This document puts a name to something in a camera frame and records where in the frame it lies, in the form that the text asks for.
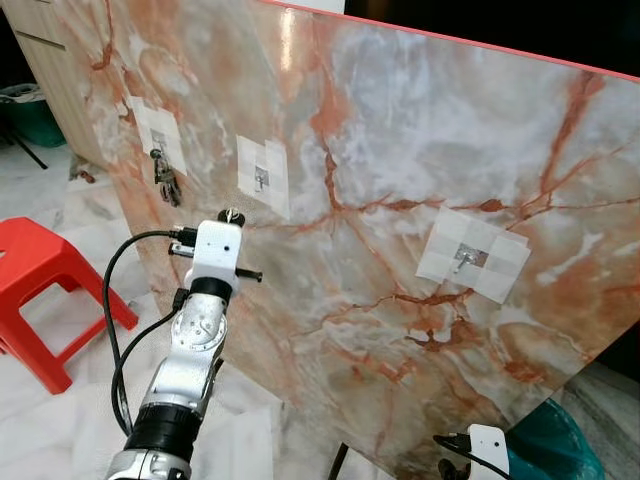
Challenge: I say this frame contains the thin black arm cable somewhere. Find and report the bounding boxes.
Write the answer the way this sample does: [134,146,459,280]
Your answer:
[110,308,183,426]

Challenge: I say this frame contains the black television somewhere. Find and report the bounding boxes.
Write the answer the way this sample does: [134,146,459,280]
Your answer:
[345,0,640,79]

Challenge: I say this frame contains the red plastic stool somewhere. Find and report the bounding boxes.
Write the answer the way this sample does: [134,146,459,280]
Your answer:
[0,217,140,395]

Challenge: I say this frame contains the black curved board leg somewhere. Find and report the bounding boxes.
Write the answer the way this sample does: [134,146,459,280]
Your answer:
[328,443,351,480]

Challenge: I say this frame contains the marble board with red edge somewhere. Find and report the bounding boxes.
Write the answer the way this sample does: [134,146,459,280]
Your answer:
[88,0,640,480]

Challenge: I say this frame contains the black metal stand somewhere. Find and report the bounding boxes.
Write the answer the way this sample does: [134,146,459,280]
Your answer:
[5,125,48,169]

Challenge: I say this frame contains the green bin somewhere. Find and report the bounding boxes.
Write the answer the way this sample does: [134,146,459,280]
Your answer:
[0,84,67,149]

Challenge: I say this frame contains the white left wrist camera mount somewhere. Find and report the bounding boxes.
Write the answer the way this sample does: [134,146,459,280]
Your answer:
[190,221,245,293]

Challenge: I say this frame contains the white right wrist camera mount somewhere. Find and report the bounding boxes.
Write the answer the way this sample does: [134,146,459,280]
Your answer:
[466,424,512,480]

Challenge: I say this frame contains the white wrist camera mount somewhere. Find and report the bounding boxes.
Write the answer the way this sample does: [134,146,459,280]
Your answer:
[466,424,512,480]
[190,221,245,293]

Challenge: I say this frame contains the black left camera cable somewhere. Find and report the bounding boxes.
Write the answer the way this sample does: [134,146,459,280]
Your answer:
[100,228,198,436]

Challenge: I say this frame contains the teal plastic bin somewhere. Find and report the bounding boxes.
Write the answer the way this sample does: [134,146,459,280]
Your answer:
[503,397,603,480]

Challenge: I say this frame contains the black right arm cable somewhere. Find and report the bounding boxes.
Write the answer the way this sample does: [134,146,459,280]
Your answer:
[432,434,501,480]

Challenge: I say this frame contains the white tape patch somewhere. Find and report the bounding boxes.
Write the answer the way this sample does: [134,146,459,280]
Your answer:
[415,205,532,305]
[236,135,292,222]
[130,97,189,179]

